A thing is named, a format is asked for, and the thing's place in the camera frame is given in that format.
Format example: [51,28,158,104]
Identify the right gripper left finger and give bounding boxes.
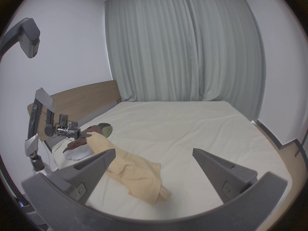
[51,148,117,205]

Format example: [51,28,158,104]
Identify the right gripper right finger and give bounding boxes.
[192,148,259,205]

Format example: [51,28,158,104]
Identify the tan shorts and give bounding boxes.
[86,131,172,204]

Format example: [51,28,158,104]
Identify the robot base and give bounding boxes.
[14,162,53,209]

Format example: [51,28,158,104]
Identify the bed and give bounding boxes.
[27,80,293,220]

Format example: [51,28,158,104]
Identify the brown garment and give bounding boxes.
[63,125,101,153]

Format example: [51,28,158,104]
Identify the white garment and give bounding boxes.
[64,142,95,161]

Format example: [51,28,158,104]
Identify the green garment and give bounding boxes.
[97,123,113,138]

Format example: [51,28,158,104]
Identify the pale green curtain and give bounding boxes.
[104,0,267,120]

